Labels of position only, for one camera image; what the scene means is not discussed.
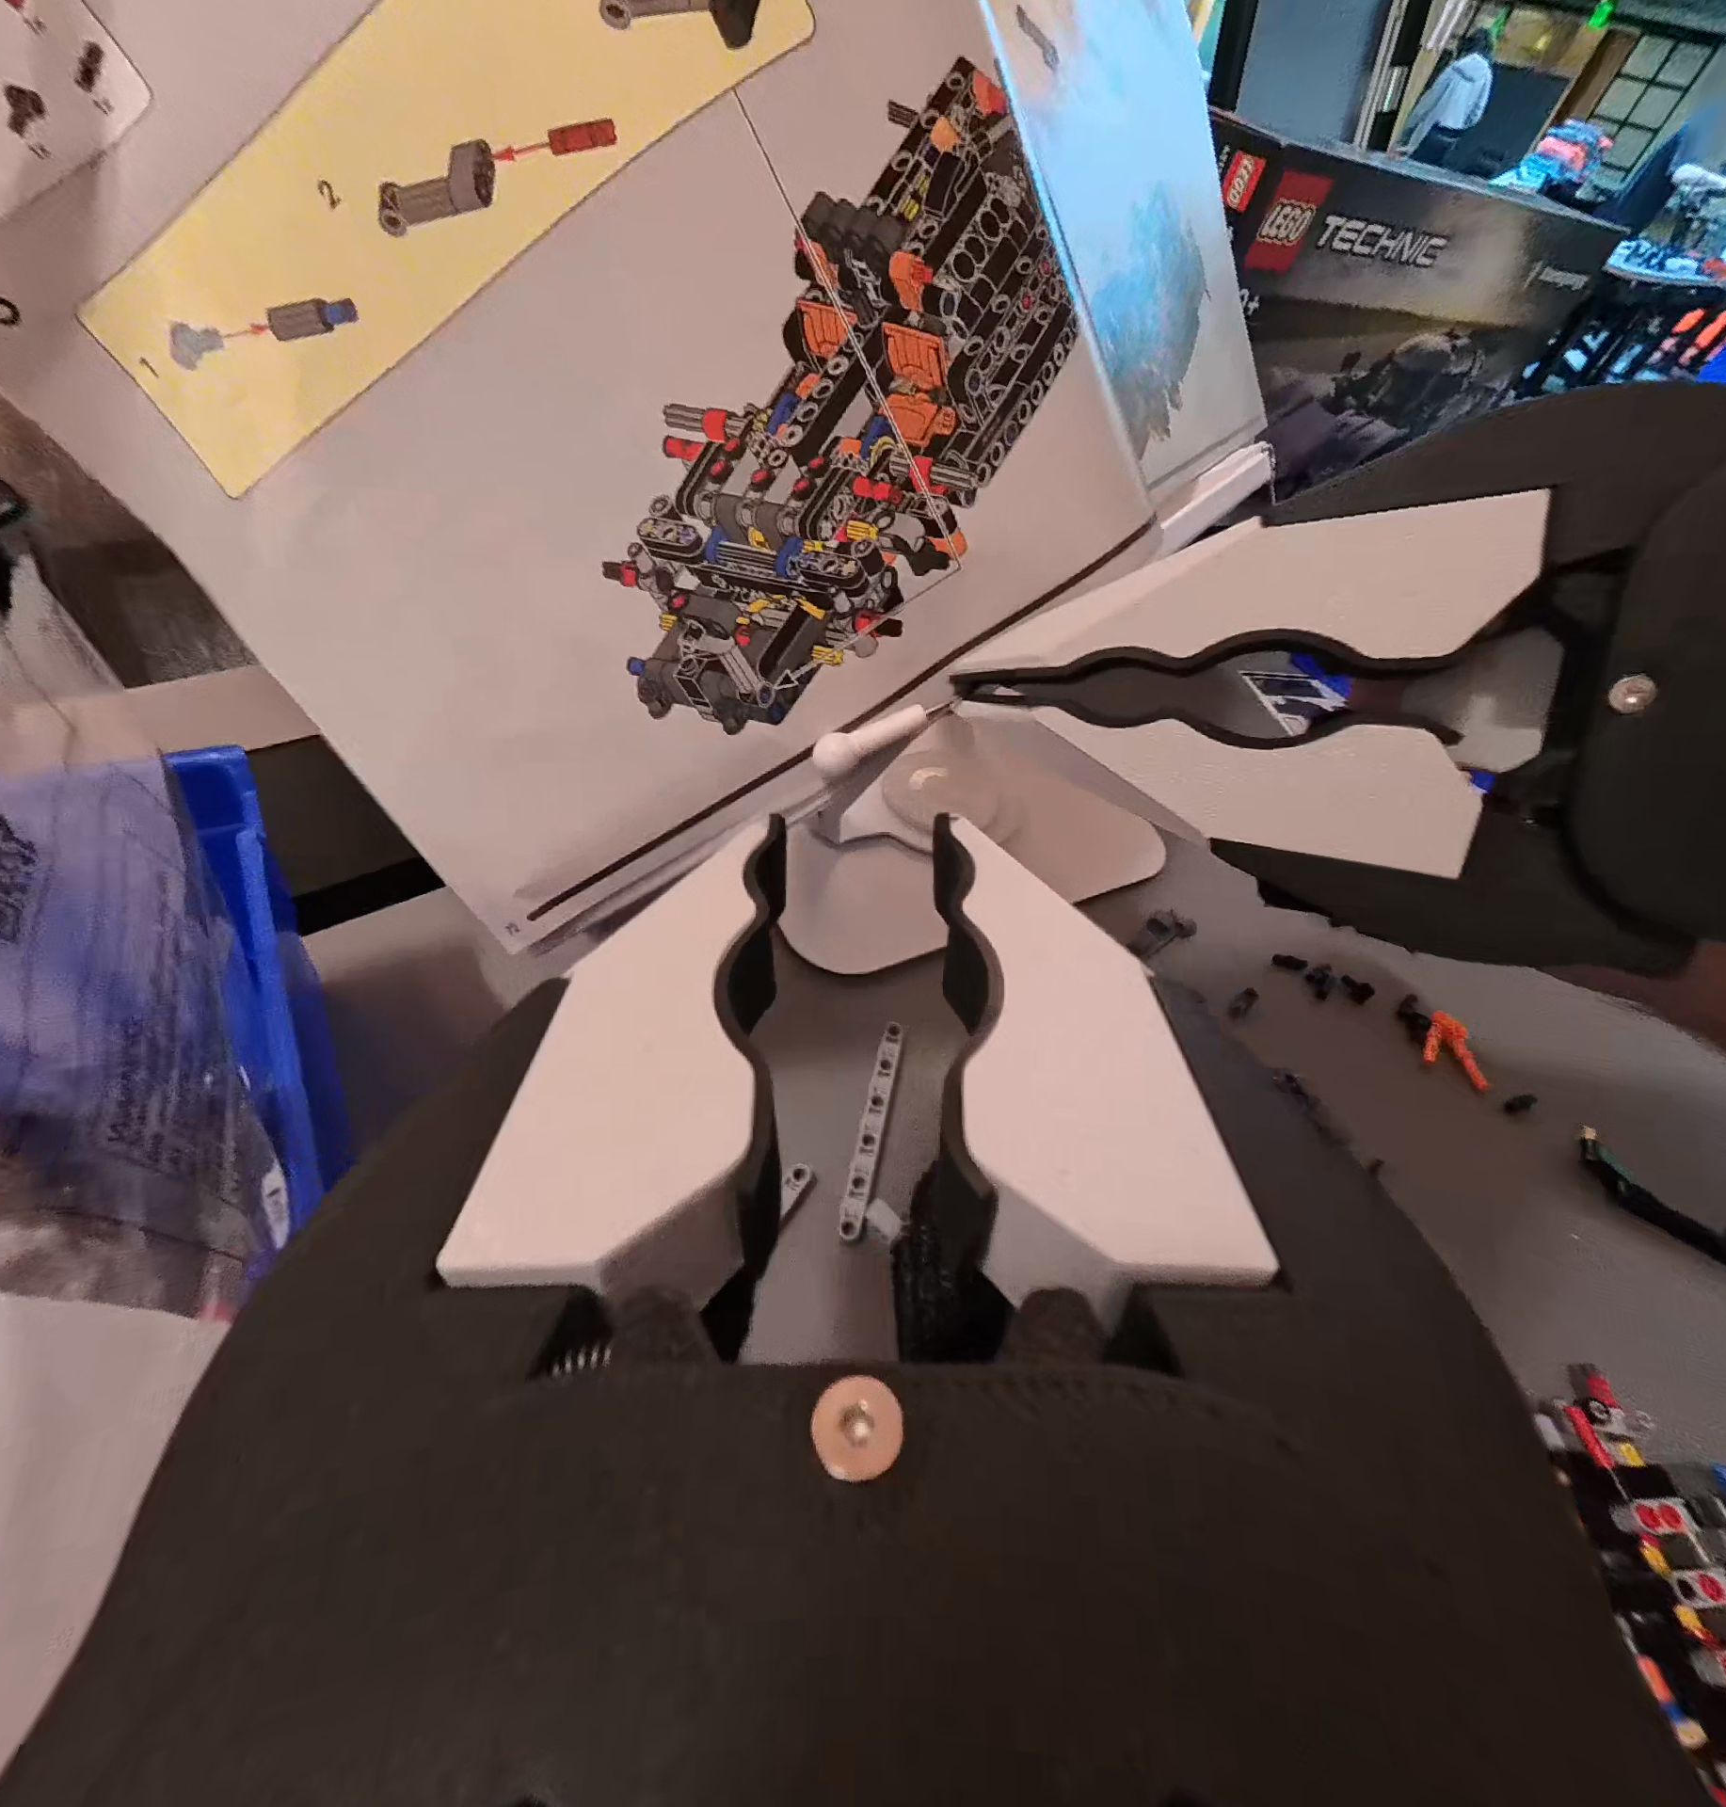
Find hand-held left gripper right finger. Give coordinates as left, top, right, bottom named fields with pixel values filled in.
left=934, top=810, right=1289, bottom=1322

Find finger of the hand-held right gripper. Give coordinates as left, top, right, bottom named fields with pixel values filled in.
left=951, top=679, right=1496, bottom=884
left=966, top=484, right=1559, bottom=697

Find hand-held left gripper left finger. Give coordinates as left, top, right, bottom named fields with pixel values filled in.
left=436, top=810, right=794, bottom=1330

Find white book stand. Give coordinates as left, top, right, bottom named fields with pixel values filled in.
left=771, top=441, right=1277, bottom=979

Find lego instruction booklet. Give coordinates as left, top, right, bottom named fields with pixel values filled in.
left=0, top=0, right=1270, bottom=965

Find lego sticker sheet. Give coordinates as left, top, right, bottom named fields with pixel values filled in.
left=1235, top=662, right=1363, bottom=739

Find scattered black lego pins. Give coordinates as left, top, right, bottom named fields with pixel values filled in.
left=1129, top=907, right=1547, bottom=1177

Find long grey lego beam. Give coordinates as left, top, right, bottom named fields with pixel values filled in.
left=836, top=1020, right=913, bottom=1248

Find black lego set box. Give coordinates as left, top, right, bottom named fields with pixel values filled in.
left=1205, top=105, right=1638, bottom=493

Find orange lego piece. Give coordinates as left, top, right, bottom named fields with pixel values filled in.
left=1419, top=1007, right=1494, bottom=1095

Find long black lego piece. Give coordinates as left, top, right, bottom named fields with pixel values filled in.
left=1574, top=1119, right=1726, bottom=1275

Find partly built lego model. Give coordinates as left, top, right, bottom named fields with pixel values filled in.
left=1529, top=1358, right=1726, bottom=1807

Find blue plastic bin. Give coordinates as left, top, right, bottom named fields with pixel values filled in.
left=161, top=742, right=362, bottom=1206

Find black desk mat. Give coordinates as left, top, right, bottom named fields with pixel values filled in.
left=243, top=727, right=453, bottom=942

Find clear plastic bag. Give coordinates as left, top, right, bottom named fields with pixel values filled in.
left=0, top=620, right=304, bottom=1323

